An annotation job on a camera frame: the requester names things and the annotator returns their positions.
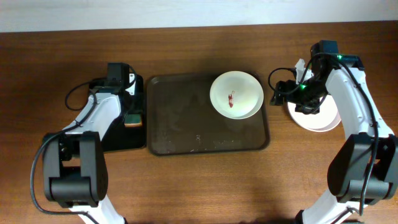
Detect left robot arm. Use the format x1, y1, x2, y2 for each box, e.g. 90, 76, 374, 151
30, 62, 146, 223

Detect brown serving tray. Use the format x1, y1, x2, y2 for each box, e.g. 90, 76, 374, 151
146, 73, 271, 156

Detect green and orange sponge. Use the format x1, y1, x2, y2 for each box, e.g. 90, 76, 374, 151
124, 114, 143, 128

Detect black plastic tray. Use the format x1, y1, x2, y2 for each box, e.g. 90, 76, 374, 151
88, 73, 147, 152

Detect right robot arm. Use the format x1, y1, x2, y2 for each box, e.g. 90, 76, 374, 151
270, 40, 397, 223

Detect white plate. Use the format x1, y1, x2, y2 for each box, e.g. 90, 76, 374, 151
210, 71, 264, 119
287, 95, 341, 133

